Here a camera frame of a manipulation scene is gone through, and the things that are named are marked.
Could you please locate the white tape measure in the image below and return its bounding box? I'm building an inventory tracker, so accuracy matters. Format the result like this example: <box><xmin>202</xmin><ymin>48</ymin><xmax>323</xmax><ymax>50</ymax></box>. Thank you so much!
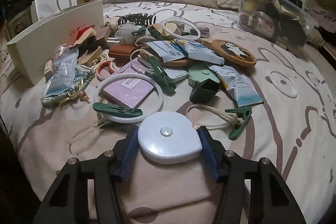
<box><xmin>137</xmin><ymin>111</ymin><xmax>202</xmax><ymax>165</ymax></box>

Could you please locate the large white plastic ring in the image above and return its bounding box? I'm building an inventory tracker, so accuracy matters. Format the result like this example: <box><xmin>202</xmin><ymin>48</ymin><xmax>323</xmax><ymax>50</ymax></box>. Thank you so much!
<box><xmin>93</xmin><ymin>73</ymin><xmax>164</xmax><ymax>124</ymax></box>

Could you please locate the black square cup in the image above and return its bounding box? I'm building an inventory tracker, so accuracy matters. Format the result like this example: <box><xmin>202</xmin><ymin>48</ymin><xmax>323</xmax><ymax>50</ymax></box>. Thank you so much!
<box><xmin>190</xmin><ymin>79</ymin><xmax>221</xmax><ymax>104</ymax></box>

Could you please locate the purple notebook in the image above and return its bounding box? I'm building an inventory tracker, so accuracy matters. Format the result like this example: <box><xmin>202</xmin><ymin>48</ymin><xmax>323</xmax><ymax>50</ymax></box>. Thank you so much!
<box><xmin>96</xmin><ymin>59</ymin><xmax>154</xmax><ymax>108</ymax></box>

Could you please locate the white shoe box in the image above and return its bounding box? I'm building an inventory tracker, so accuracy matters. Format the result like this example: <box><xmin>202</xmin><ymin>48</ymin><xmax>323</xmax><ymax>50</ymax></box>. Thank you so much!
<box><xmin>7</xmin><ymin>0</ymin><xmax>104</xmax><ymax>85</ymax></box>

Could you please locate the cartoon bunny bed sheet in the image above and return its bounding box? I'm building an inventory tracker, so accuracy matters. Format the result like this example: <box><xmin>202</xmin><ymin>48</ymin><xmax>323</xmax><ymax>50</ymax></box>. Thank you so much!
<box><xmin>1</xmin><ymin>2</ymin><xmax>335</xmax><ymax>223</ymax></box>

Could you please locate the mint green tape measure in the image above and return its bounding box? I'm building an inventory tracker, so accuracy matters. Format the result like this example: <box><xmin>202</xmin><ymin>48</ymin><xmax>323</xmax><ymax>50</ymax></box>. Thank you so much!
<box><xmin>188</xmin><ymin>64</ymin><xmax>220</xmax><ymax>88</ymax></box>

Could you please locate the white blue sachet packet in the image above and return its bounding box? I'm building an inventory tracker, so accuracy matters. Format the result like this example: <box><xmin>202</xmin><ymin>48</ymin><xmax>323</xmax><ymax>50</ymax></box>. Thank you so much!
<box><xmin>45</xmin><ymin>48</ymin><xmax>79</xmax><ymax>97</ymax></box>

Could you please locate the blue brocade pouch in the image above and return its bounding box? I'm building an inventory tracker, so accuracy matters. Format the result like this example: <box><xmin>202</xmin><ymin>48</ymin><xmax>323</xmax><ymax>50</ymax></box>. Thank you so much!
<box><xmin>41</xmin><ymin>65</ymin><xmax>95</xmax><ymax>106</ymax></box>

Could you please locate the panda cork coaster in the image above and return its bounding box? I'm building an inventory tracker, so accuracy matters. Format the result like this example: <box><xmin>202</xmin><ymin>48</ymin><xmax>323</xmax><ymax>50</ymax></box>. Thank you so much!
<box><xmin>202</xmin><ymin>38</ymin><xmax>257</xmax><ymax>67</ymax></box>

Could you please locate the brown leather pouch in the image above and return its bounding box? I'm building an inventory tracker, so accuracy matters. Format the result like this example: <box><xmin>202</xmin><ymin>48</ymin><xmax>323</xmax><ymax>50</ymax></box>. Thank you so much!
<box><xmin>108</xmin><ymin>44</ymin><xmax>137</xmax><ymax>59</ymax></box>

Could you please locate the black hair claw clip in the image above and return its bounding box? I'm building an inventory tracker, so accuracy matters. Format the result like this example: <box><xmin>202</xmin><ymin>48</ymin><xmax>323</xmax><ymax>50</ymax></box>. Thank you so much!
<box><xmin>117</xmin><ymin>13</ymin><xmax>156</xmax><ymax>27</ymax></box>

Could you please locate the clear plastic storage bin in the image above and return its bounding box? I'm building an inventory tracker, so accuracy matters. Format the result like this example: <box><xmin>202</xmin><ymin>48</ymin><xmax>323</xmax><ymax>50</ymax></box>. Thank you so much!
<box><xmin>238</xmin><ymin>0</ymin><xmax>318</xmax><ymax>49</ymax></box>

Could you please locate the green clip with string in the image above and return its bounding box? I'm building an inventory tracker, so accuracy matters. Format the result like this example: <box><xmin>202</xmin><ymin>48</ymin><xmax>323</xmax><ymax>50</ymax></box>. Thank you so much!
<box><xmin>225</xmin><ymin>106</ymin><xmax>252</xmax><ymax>140</ymax></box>

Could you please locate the green clip on ring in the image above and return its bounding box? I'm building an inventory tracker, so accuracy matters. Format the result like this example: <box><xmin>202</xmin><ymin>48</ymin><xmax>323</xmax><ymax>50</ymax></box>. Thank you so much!
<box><xmin>93</xmin><ymin>102</ymin><xmax>143</xmax><ymax>118</ymax></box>

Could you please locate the clear flat ring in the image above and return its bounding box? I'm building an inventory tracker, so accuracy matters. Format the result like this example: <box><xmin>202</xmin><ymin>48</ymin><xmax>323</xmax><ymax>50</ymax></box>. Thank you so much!
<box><xmin>269</xmin><ymin>70</ymin><xmax>299</xmax><ymax>98</ymax></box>

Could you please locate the small white ring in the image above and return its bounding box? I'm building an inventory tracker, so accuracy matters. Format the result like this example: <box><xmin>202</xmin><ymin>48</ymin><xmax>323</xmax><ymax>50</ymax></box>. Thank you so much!
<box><xmin>160</xmin><ymin>17</ymin><xmax>202</xmax><ymax>41</ymax></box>

